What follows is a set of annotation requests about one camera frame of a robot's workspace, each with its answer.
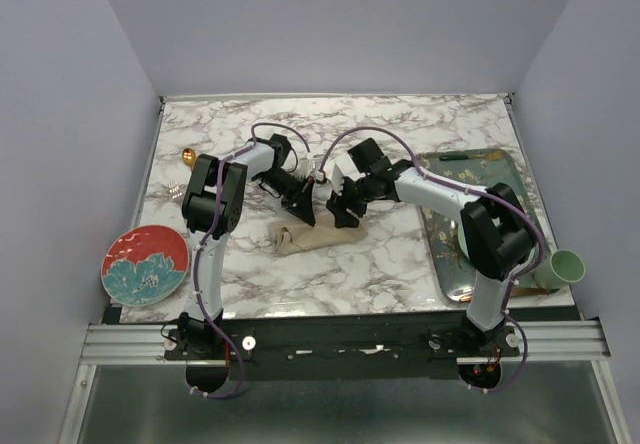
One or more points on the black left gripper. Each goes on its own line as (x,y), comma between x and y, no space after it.
(301,206)

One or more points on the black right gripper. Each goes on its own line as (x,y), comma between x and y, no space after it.
(337,207)

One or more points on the beige linen napkin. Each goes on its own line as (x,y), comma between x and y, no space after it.
(290,235)

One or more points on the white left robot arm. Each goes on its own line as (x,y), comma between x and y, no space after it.
(212,207)

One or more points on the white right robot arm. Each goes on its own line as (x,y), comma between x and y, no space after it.
(502,242)

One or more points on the mint green plate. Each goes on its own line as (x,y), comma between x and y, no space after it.
(462,242)

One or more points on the gold spoon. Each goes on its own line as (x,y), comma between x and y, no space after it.
(189,157)

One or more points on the silver fork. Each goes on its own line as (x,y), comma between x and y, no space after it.
(175,191)

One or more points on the floral teal serving tray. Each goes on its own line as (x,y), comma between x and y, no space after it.
(482,167)

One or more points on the red and blue round plate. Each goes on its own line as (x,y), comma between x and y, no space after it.
(145,265)

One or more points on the mint green cup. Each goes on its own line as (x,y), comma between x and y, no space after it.
(560,269)

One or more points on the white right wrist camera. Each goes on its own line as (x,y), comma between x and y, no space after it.
(340,173)

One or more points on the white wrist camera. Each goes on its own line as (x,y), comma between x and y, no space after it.
(307,169)
(340,173)

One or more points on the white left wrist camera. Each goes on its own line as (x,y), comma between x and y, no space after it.
(307,169)

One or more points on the black mounting base plate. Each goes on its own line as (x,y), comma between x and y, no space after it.
(435,345)

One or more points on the aluminium frame rail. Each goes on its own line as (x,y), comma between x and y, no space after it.
(551,341)

